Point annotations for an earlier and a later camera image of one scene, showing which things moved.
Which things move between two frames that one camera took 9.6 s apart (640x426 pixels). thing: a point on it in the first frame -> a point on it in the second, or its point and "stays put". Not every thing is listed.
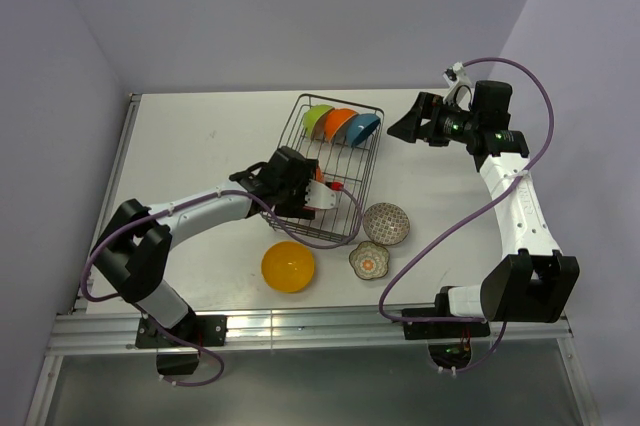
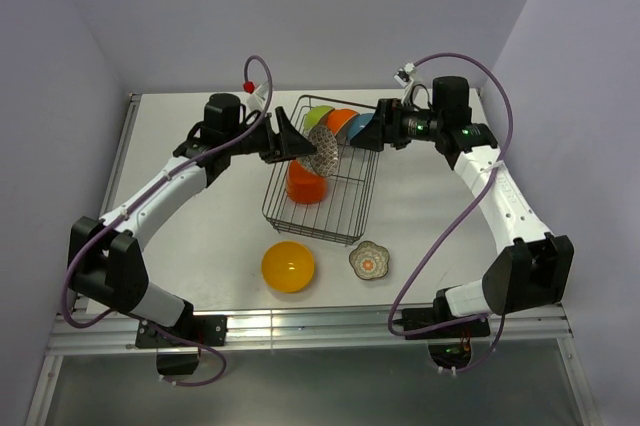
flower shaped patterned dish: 369,260 stays put
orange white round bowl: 335,118 stays put
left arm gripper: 297,207 -> 286,145
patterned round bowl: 386,224 -> 325,159
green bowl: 312,114 stays put
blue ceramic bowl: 361,127 stays put
